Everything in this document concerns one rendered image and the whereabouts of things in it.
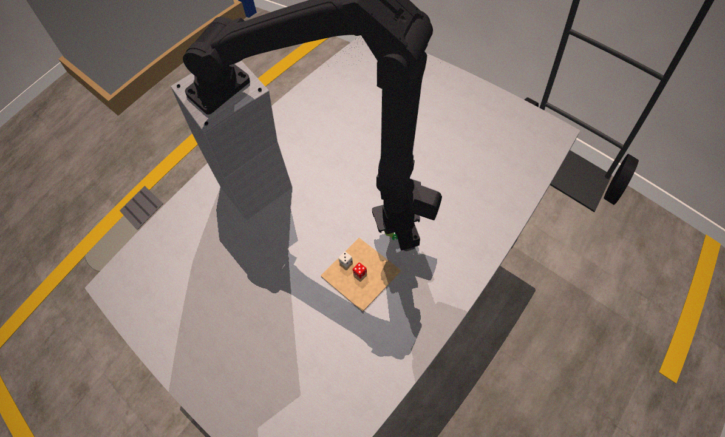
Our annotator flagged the tan mat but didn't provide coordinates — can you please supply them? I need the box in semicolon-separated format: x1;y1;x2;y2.
321;238;401;311

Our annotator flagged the red die with white pips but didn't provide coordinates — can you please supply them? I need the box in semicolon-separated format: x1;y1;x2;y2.
353;263;367;279

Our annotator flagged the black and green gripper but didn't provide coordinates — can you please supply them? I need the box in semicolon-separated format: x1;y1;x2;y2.
372;204;420;237

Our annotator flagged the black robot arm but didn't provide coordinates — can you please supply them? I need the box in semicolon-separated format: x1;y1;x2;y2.
183;0;442;251

